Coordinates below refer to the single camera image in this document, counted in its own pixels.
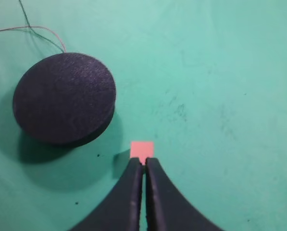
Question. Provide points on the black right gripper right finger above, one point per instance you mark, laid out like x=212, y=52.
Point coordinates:
x=167, y=209

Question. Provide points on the black round turntable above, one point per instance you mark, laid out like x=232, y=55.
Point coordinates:
x=64, y=99

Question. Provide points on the pink cube block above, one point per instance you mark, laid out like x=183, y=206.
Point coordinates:
x=142, y=150

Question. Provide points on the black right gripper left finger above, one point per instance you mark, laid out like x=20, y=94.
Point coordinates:
x=120, y=209

